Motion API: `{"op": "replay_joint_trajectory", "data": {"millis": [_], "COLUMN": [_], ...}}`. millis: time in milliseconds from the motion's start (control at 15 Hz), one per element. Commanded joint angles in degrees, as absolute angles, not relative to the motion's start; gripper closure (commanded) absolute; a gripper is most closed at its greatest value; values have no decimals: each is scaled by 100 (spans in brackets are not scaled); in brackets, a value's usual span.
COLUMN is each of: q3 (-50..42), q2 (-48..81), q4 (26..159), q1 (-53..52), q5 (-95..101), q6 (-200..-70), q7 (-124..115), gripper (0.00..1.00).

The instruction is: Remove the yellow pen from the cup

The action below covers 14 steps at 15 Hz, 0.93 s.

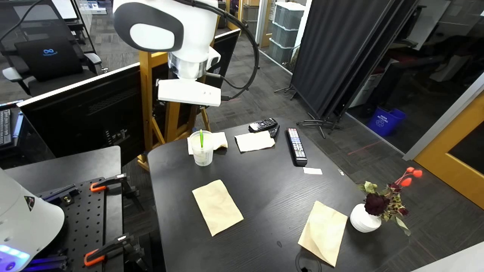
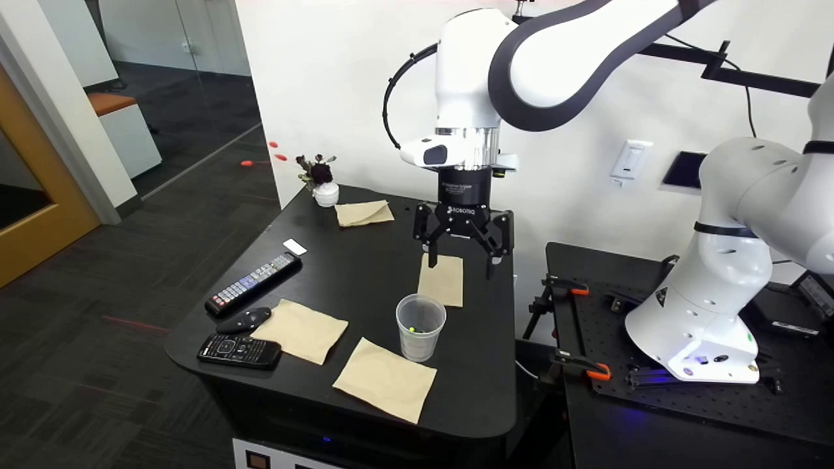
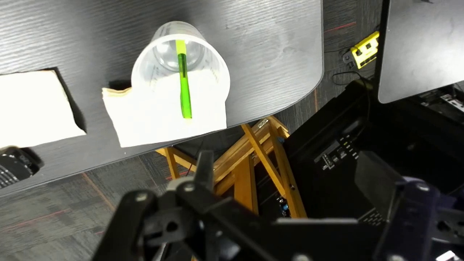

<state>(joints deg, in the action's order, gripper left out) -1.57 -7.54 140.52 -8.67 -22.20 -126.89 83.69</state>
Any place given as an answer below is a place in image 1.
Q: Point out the blue recycling bin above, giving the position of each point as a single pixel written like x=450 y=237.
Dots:
x=385 y=121

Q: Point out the orange black clamp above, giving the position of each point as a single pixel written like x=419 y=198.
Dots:
x=107 y=182
x=109 y=247

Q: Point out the stack of grey storage bins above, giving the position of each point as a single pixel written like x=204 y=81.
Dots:
x=287 y=32

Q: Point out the black backdrop screen on stand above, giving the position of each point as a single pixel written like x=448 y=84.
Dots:
x=340 y=53

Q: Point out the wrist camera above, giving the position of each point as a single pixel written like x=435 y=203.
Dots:
x=189 y=92

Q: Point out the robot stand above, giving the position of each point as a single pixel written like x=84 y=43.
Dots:
x=90 y=219

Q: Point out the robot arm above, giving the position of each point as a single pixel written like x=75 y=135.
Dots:
x=170 y=22

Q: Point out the white crumpled napkin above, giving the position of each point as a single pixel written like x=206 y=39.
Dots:
x=220 y=140

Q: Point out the white flat napkin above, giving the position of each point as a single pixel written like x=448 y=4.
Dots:
x=254 y=141

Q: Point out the translucent plastic cup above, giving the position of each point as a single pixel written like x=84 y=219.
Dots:
x=203 y=155

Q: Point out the yellow door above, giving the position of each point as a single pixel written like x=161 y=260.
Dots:
x=438 y=158

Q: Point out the black remote control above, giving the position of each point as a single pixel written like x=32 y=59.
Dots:
x=297 y=147

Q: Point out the bunch of dried flowers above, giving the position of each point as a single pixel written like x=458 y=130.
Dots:
x=378 y=204

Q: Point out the black office chair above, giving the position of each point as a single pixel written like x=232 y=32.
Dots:
x=49 y=56

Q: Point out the wooden easel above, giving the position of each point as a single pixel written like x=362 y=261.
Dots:
x=145 y=98

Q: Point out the white round vase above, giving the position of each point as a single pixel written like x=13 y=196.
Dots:
x=363 y=221

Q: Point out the small white paper slip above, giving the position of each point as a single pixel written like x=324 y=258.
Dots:
x=312 y=170

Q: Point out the black keyboard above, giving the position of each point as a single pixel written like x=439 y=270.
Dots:
x=4 y=126

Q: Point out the black monitor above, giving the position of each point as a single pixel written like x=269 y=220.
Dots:
x=87 y=113

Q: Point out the black phone handset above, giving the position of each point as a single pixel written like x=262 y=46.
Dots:
x=262 y=124

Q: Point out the brown paper napkin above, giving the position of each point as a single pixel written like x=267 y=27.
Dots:
x=323 y=232
x=217 y=207

